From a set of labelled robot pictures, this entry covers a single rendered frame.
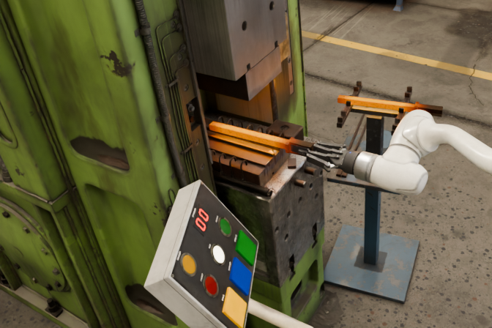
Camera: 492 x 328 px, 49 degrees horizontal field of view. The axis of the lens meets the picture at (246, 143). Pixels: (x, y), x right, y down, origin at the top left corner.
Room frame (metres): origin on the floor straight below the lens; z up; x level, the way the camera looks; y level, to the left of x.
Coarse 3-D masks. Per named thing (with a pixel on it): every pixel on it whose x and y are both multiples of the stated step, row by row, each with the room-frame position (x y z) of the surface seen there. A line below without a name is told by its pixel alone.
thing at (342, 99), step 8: (344, 96) 1.87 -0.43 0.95; (352, 104) 1.84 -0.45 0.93; (360, 104) 1.82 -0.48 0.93; (368, 104) 1.80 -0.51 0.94; (376, 104) 1.79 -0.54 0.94; (384, 104) 1.77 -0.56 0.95; (392, 104) 1.76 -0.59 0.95; (400, 104) 1.76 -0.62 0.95; (408, 104) 1.75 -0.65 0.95; (416, 104) 1.73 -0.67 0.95; (424, 104) 1.73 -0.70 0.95; (432, 112) 1.69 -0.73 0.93; (440, 112) 1.68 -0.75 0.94
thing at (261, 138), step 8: (216, 128) 1.64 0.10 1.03; (224, 128) 1.62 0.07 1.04; (232, 128) 1.61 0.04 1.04; (240, 128) 1.60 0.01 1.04; (240, 136) 1.58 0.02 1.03; (248, 136) 1.56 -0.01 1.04; (256, 136) 1.54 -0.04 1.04; (264, 136) 1.53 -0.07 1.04; (272, 136) 1.52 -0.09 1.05; (272, 144) 1.49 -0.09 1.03; (280, 144) 1.47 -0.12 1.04; (288, 144) 1.45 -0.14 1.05; (296, 144) 1.44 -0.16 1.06; (304, 144) 1.43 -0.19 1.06; (312, 144) 1.42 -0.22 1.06; (288, 152) 1.45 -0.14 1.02; (296, 152) 1.44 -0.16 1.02
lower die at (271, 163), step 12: (216, 144) 1.60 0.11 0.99; (228, 144) 1.59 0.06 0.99; (240, 144) 1.56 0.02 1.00; (216, 156) 1.54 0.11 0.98; (228, 156) 1.53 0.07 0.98; (240, 156) 1.51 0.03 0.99; (252, 156) 1.50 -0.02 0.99; (264, 156) 1.49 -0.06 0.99; (276, 156) 1.49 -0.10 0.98; (288, 156) 1.56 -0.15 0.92; (216, 168) 1.51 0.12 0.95; (228, 168) 1.48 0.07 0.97; (252, 168) 1.44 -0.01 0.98; (264, 168) 1.43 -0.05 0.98; (276, 168) 1.49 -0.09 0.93; (252, 180) 1.42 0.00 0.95; (264, 180) 1.43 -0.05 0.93
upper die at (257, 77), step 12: (276, 48) 1.54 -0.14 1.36; (264, 60) 1.49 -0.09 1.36; (276, 60) 1.54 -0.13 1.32; (252, 72) 1.43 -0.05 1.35; (264, 72) 1.48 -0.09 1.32; (276, 72) 1.53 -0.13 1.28; (204, 84) 1.50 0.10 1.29; (216, 84) 1.47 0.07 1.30; (228, 84) 1.44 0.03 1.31; (240, 84) 1.42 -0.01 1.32; (252, 84) 1.42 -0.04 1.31; (264, 84) 1.48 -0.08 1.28; (228, 96) 1.45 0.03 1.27; (240, 96) 1.42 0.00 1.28; (252, 96) 1.42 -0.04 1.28
